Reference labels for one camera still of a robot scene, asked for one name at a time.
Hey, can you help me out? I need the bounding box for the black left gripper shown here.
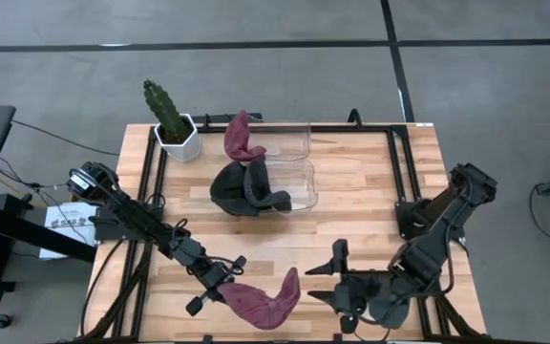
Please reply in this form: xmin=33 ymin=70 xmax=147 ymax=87
xmin=185 ymin=255 xmax=248 ymax=317

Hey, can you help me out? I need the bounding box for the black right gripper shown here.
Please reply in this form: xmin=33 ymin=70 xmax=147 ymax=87
xmin=305 ymin=238 xmax=384 ymax=334

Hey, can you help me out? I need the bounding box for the maroon baseball cap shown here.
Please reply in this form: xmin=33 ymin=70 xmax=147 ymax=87
xmin=216 ymin=266 xmax=303 ymax=332
xmin=222 ymin=109 xmax=267 ymax=162

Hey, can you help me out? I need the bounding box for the dark grey baseball cap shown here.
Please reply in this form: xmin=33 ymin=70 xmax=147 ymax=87
xmin=247 ymin=154 xmax=294 ymax=213
xmin=209 ymin=160 xmax=257 ymax=217

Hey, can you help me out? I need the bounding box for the clear plastic bin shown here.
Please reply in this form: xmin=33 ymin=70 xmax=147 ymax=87
xmin=235 ymin=114 xmax=313 ymax=162
xmin=250 ymin=157 xmax=320 ymax=216

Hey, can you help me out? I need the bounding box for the white hexagonal plant pot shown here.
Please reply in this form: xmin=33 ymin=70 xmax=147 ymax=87
xmin=153 ymin=113 xmax=203 ymax=163

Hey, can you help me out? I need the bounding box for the white printed paper box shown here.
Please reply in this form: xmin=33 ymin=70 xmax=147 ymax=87
xmin=38 ymin=201 xmax=98 ymax=262

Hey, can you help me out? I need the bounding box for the green cactus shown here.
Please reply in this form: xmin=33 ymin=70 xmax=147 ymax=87
xmin=142 ymin=78 xmax=193 ymax=144

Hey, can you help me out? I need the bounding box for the black desk stand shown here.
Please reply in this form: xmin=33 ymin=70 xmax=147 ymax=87
xmin=0 ymin=193 xmax=97 ymax=326

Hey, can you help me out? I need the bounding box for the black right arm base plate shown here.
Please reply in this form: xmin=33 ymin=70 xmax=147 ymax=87
xmin=393 ymin=198 xmax=467 ymax=240

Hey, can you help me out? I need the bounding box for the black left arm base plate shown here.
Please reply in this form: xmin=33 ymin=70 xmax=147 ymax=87
xmin=93 ymin=204 xmax=164 ymax=243

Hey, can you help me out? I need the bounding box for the black aluminium table frame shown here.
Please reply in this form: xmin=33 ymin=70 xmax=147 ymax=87
xmin=77 ymin=121 xmax=489 ymax=344

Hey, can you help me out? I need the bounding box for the black rear table bracket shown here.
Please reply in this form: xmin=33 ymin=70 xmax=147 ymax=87
xmin=202 ymin=112 xmax=264 ymax=126

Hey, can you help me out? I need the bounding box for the long black floor cable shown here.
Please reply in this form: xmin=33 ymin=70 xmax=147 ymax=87
xmin=11 ymin=118 xmax=121 ymax=158

